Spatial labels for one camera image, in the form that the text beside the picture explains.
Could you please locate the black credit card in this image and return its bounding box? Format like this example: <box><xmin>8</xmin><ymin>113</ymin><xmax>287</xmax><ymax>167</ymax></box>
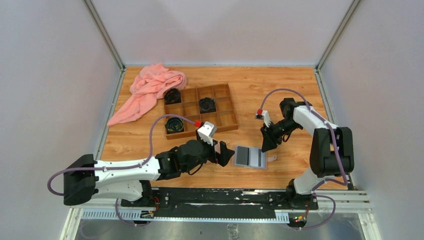
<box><xmin>235</xmin><ymin>146</ymin><xmax>250</xmax><ymax>166</ymax></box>

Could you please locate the black flower cup centre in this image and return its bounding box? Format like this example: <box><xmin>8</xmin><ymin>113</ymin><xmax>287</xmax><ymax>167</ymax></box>
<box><xmin>198</xmin><ymin>97</ymin><xmax>217</xmax><ymax>114</ymax></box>

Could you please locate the pink crumpled cloth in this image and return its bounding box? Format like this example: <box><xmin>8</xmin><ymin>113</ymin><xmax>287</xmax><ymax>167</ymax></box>
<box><xmin>107</xmin><ymin>63</ymin><xmax>187</xmax><ymax>127</ymax></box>

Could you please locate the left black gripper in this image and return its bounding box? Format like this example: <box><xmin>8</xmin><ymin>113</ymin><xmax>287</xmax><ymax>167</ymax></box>
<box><xmin>183</xmin><ymin>135</ymin><xmax>235</xmax><ymax>173</ymax></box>

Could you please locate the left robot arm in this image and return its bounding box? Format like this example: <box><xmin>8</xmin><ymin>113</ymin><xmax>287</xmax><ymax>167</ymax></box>
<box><xmin>63</xmin><ymin>139</ymin><xmax>235</xmax><ymax>207</ymax></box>

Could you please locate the pink leather card holder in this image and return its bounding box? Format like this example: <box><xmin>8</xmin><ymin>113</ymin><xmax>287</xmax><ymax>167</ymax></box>
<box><xmin>233</xmin><ymin>145</ymin><xmax>277</xmax><ymax>170</ymax></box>

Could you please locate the purple cable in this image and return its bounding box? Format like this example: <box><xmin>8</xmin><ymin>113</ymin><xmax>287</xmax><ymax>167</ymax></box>
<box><xmin>258</xmin><ymin>88</ymin><xmax>349</xmax><ymax>231</ymax></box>
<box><xmin>46</xmin><ymin>114</ymin><xmax>202</xmax><ymax>228</ymax></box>

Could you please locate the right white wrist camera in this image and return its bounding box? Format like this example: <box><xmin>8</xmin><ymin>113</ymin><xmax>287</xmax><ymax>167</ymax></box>
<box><xmin>255</xmin><ymin>109</ymin><xmax>272</xmax><ymax>128</ymax></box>

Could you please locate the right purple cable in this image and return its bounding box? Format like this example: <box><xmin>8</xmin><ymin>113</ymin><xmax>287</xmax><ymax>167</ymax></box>
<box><xmin>258</xmin><ymin>88</ymin><xmax>349</xmax><ymax>231</ymax></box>

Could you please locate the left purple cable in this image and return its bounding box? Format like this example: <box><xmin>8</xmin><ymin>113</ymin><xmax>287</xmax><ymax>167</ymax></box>
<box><xmin>46</xmin><ymin>114</ymin><xmax>202</xmax><ymax>228</ymax></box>

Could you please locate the brown wooden divider tray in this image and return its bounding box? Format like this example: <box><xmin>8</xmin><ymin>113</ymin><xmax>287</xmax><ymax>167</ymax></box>
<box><xmin>164</xmin><ymin>83</ymin><xmax>239</xmax><ymax>140</ymax></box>

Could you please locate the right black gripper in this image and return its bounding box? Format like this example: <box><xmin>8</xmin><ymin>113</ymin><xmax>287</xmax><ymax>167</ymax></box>
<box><xmin>261</xmin><ymin>119</ymin><xmax>302</xmax><ymax>153</ymax></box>

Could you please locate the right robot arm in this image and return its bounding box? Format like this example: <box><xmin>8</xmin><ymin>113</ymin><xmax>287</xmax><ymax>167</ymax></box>
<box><xmin>255</xmin><ymin>98</ymin><xmax>355</xmax><ymax>209</ymax></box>

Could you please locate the black flower cup front left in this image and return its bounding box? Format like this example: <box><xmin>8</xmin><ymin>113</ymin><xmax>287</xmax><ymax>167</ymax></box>
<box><xmin>164</xmin><ymin>117</ymin><xmax>185</xmax><ymax>134</ymax></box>

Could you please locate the black flower cup rear left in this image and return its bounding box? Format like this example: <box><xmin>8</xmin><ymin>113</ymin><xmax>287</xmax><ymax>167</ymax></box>
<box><xmin>163</xmin><ymin>88</ymin><xmax>182</xmax><ymax>105</ymax></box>

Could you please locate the black flower cup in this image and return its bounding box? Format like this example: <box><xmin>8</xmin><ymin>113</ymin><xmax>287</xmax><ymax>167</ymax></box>
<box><xmin>198</xmin><ymin>97</ymin><xmax>217</xmax><ymax>114</ymax></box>
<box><xmin>163</xmin><ymin>88</ymin><xmax>182</xmax><ymax>105</ymax></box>
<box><xmin>164</xmin><ymin>117</ymin><xmax>185</xmax><ymax>134</ymax></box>

